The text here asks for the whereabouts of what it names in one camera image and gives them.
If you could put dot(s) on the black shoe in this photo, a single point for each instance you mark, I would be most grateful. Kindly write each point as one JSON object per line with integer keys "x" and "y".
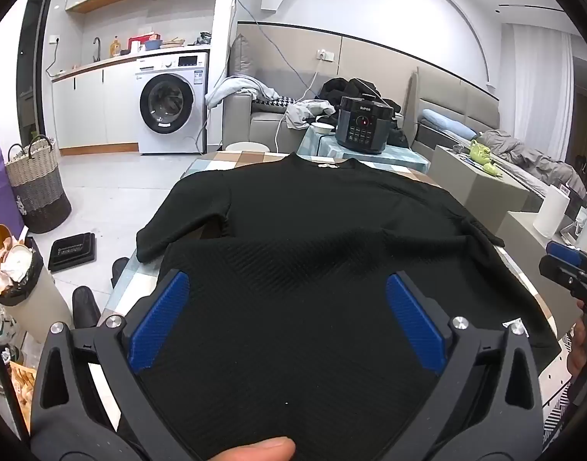
{"x": 119, "y": 273}
{"x": 86, "y": 307}

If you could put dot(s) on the white paper towel roll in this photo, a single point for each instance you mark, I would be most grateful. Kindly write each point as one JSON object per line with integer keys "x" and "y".
{"x": 550, "y": 211}

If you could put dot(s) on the green toy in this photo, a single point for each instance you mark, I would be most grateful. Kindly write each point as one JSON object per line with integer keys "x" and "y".
{"x": 480, "y": 151}

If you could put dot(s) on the black jacket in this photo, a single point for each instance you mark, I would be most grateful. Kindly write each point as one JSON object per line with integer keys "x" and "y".
{"x": 356, "y": 87}

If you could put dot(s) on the black tray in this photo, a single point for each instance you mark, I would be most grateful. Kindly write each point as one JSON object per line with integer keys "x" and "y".
{"x": 72, "y": 252}

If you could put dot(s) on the white kitchen counter cabinet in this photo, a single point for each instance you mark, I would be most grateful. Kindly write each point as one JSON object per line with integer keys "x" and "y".
{"x": 91, "y": 105}

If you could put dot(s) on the red box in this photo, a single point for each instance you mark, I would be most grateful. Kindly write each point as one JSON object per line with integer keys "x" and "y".
{"x": 142, "y": 41}

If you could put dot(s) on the grey white garment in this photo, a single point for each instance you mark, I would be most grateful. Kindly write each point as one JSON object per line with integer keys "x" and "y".
{"x": 303, "y": 113}

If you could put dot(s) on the woven laundry basket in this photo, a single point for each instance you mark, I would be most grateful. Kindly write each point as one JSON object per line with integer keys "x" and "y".
{"x": 38, "y": 192}

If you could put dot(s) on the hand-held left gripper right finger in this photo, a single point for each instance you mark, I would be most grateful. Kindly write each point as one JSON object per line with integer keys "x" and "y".
{"x": 413, "y": 321}

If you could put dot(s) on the full grey trash bin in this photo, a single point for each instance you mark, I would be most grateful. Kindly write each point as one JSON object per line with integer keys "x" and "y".
{"x": 38, "y": 297}

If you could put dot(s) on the black pressure cooker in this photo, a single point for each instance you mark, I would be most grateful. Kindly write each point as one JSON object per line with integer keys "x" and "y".
{"x": 365, "y": 127}

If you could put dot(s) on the white curtain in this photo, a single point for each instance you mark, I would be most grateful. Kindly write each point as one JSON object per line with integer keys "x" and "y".
{"x": 538, "y": 81}

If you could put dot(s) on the light blue checked tablecloth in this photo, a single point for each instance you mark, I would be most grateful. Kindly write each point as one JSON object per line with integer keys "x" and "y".
{"x": 322, "y": 149}

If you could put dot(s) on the white washing machine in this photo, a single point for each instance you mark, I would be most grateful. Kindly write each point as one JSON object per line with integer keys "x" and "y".
{"x": 173, "y": 101}

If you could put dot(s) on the person's left hand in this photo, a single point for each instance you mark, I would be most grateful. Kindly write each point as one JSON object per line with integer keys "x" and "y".
{"x": 259, "y": 451}

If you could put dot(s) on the white round stool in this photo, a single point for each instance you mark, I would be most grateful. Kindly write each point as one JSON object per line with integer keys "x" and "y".
{"x": 247, "y": 146}

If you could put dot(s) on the grey cabinet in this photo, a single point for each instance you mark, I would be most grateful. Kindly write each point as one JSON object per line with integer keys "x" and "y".
{"x": 528, "y": 249}
{"x": 476, "y": 192}

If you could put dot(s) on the white bowl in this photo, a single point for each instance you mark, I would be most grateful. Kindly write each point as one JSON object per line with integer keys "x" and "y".
{"x": 323, "y": 128}

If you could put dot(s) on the brown blue plaid blanket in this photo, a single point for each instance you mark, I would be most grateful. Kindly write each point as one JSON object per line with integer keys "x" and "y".
{"x": 235, "y": 161}

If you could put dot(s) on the black knit sweater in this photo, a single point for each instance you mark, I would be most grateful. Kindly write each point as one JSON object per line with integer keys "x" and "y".
{"x": 293, "y": 249}

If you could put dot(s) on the white wall socket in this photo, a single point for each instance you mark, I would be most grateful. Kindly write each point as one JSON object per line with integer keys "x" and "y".
{"x": 326, "y": 55}

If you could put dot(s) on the pale blue garment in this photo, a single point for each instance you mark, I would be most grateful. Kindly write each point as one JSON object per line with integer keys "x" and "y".
{"x": 240, "y": 87}

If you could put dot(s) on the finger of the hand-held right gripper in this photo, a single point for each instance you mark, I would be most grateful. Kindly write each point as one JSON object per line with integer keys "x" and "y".
{"x": 557, "y": 271}
{"x": 565, "y": 251}

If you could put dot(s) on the light blue pillow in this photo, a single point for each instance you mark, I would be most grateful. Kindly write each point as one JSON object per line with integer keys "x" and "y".
{"x": 447, "y": 122}

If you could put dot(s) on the yellow bottle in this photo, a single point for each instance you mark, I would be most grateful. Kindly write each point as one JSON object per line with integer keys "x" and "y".
{"x": 115, "y": 48}

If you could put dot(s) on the person's right hand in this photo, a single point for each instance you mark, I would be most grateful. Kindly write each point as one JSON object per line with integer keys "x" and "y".
{"x": 580, "y": 345}

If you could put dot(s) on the houndstooth cushion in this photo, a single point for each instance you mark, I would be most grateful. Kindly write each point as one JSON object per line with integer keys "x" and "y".
{"x": 274, "y": 102}

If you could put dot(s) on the grey sofa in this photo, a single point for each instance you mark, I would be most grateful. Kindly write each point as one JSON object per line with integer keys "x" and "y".
{"x": 235, "y": 120}

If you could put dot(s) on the kitchen faucet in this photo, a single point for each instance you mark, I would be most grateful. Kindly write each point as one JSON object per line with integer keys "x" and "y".
{"x": 98, "y": 55}

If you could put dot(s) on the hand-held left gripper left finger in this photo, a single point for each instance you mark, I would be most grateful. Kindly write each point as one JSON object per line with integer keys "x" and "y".
{"x": 161, "y": 317}

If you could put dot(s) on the grey crumpled blanket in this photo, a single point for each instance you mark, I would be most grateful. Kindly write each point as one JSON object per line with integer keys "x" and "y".
{"x": 519, "y": 149}

